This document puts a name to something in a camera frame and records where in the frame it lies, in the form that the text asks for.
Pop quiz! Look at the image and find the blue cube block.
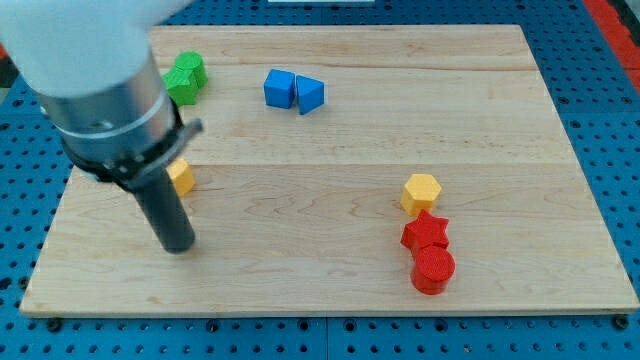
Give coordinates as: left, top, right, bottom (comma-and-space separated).
263, 69, 296, 109

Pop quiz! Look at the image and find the blue triangle block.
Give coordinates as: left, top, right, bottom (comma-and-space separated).
296, 75, 325, 115

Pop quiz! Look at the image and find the yellow hexagon block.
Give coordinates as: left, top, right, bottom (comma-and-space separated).
400, 174, 442, 217

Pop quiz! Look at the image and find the red star block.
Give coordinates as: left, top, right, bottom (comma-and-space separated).
400, 210, 450, 254

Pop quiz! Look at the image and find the yellow heart block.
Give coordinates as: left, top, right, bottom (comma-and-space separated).
166, 157, 196, 197

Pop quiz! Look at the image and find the wooden board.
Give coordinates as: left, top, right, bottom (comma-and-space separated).
21, 25, 639, 318

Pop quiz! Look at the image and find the green cylinder block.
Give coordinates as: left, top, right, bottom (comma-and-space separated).
174, 51, 208, 88

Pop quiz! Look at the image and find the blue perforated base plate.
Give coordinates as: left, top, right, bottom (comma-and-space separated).
1, 0, 639, 359

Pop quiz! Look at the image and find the green star block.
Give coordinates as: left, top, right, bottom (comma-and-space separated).
162, 67, 199, 107

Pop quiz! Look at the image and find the red cylinder block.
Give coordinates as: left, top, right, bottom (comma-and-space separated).
410, 246, 456, 295

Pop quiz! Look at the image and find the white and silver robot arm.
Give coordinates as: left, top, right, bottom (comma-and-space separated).
1, 0, 203, 254

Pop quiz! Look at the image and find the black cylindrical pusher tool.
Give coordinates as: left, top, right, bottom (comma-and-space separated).
62, 101, 203, 254

